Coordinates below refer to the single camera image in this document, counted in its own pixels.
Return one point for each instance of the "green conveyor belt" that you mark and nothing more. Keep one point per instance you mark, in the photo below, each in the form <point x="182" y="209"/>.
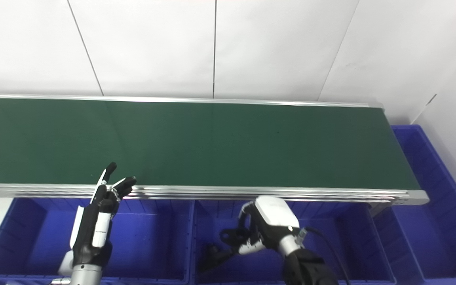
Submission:
<point x="196" y="146"/>

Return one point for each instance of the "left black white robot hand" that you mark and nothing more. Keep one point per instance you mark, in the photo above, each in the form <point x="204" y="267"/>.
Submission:
<point x="90" y="233"/>

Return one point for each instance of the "black tee-shaped part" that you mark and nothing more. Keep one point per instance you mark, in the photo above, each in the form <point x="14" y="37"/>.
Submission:
<point x="213" y="256"/>

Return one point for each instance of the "black flange part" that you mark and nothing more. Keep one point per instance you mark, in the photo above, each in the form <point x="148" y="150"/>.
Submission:
<point x="232" y="236"/>

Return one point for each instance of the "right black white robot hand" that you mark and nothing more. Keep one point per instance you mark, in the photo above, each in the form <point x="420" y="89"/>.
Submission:
<point x="271" y="221"/>

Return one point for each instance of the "blue plastic bin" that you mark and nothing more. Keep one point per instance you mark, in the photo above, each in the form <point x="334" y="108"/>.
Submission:
<point x="342" y="245"/>
<point x="434" y="233"/>
<point x="149" y="241"/>

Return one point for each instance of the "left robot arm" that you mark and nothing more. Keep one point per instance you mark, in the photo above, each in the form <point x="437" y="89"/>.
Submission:
<point x="84" y="276"/>

